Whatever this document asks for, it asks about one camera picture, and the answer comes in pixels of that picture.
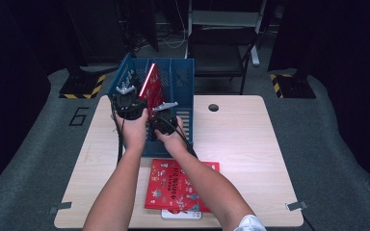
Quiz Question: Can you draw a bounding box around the white floor cable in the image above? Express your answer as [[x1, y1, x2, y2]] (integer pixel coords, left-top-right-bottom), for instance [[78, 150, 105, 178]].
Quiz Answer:
[[158, 0, 188, 50]]

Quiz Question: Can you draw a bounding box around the grey metal chair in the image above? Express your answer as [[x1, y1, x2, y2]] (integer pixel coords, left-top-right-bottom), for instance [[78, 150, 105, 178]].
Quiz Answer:
[[186, 0, 269, 66]]

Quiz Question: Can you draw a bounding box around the black yellow striped stand base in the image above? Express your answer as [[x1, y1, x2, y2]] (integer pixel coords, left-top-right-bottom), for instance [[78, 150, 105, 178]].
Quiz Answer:
[[58, 73, 107, 100], [269, 72, 317, 99]]

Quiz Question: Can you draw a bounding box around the person's white sleeve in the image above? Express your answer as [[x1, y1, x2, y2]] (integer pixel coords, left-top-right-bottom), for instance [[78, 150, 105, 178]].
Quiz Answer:
[[233, 214, 268, 231]]

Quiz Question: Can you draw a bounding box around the right hand-held gripper black cable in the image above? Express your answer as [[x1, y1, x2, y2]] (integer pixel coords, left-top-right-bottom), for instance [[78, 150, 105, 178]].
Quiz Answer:
[[155, 115, 199, 160]]

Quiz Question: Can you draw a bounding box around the blue plastic file rack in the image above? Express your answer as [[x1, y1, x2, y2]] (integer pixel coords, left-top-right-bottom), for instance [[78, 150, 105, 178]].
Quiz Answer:
[[107, 52, 196, 158]]

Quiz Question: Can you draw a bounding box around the person's left hand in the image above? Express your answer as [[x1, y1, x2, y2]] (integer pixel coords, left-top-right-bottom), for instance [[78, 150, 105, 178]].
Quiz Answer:
[[115, 108, 149, 152]]

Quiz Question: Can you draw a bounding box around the grey tape piece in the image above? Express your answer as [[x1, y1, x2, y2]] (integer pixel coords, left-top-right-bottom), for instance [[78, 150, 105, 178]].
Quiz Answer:
[[285, 200, 309, 212], [47, 201, 73, 216]]

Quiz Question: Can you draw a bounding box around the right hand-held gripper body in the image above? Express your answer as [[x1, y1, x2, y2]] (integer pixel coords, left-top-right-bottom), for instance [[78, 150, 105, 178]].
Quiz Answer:
[[149, 101, 179, 136]]

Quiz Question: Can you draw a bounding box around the person's right hand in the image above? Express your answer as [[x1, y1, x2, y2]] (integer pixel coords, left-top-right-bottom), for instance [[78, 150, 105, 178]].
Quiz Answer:
[[154, 115, 189, 156]]

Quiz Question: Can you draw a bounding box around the red illustrated picture book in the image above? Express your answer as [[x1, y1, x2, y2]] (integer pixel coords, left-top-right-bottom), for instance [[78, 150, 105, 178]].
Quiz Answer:
[[144, 158, 221, 214], [139, 62, 167, 120]]

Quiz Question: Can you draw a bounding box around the black folding chair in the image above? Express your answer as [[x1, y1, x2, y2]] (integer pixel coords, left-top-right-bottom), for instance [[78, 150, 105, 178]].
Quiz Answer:
[[186, 27, 259, 95]]

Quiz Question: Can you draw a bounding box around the white caterpillar board book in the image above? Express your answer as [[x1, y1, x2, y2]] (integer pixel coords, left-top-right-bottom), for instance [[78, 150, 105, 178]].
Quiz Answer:
[[161, 209, 203, 220]]

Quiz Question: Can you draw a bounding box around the black metal stand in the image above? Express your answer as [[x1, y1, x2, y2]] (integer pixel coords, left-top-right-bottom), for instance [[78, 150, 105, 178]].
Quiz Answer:
[[115, 0, 160, 54]]

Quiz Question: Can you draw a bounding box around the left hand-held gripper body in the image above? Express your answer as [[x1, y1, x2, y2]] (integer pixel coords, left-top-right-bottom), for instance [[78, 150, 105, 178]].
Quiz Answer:
[[112, 85, 143, 121]]

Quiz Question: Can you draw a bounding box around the dark curtain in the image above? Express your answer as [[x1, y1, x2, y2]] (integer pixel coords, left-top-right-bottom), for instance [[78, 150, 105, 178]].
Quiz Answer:
[[307, 0, 370, 206], [0, 0, 51, 206]]

